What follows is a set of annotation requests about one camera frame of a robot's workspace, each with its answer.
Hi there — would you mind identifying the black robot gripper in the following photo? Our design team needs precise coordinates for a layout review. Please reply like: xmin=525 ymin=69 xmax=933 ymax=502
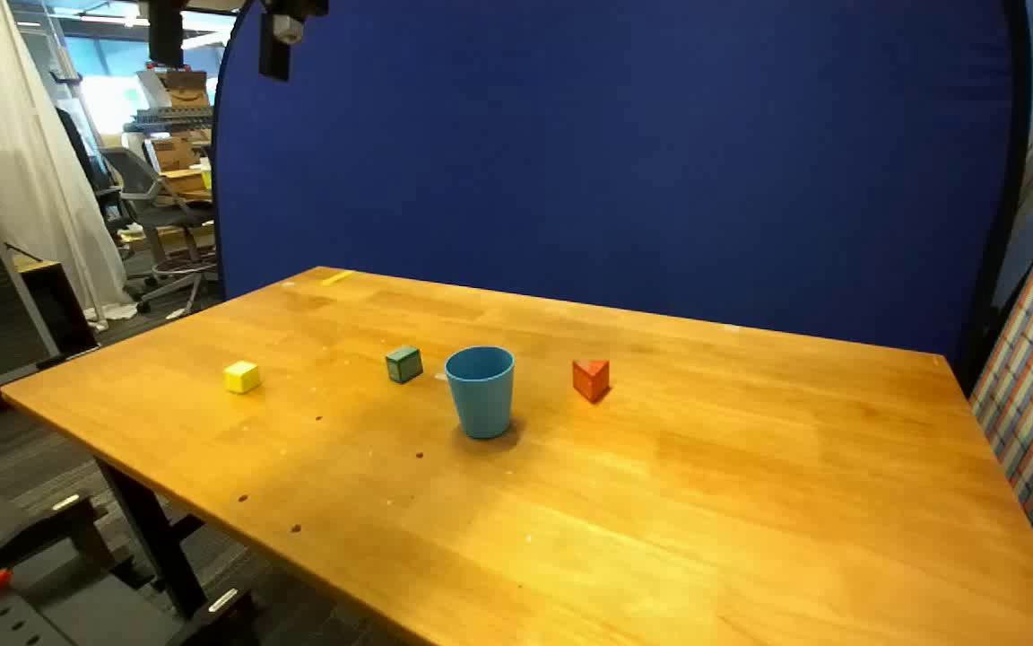
xmin=256 ymin=0 xmax=333 ymax=87

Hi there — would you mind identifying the yellow wooden cube block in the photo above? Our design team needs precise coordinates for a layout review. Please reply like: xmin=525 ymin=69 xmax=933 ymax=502
xmin=224 ymin=359 xmax=267 ymax=398

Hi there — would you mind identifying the green wooden cube block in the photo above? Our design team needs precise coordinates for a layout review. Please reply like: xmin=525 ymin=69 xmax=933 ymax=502
xmin=384 ymin=346 xmax=428 ymax=389

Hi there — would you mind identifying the blue plastic cup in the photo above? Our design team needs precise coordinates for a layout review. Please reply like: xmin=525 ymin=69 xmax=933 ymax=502
xmin=440 ymin=341 xmax=521 ymax=443

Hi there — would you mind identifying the shelf with cardboard boxes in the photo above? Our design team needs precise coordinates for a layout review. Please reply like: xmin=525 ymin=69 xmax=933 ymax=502
xmin=120 ymin=66 xmax=224 ymax=274

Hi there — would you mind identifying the white curtain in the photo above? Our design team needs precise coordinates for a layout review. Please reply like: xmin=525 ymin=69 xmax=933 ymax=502
xmin=0 ymin=0 xmax=139 ymax=326

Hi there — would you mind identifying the red cube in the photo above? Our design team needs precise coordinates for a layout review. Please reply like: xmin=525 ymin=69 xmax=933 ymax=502
xmin=569 ymin=357 xmax=615 ymax=406

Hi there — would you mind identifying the black table leg frame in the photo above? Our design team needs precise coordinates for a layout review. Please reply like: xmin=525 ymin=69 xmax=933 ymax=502
xmin=93 ymin=461 xmax=262 ymax=646

